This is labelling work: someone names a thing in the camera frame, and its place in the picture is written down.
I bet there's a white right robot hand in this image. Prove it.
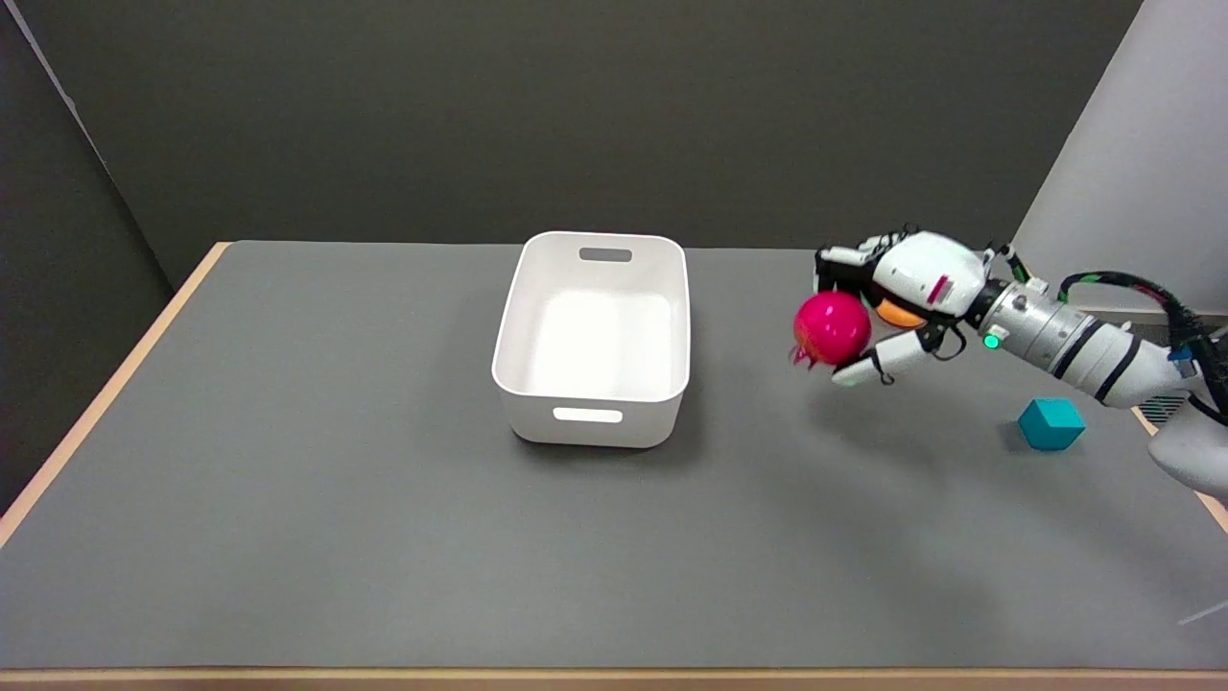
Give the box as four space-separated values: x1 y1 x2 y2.
814 228 991 388

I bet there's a magenta pomegranate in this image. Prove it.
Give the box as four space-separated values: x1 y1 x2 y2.
790 292 873 370

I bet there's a teal cube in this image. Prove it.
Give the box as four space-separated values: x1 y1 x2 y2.
1017 398 1087 451

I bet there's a white plastic bin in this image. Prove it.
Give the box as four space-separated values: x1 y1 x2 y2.
491 230 692 449

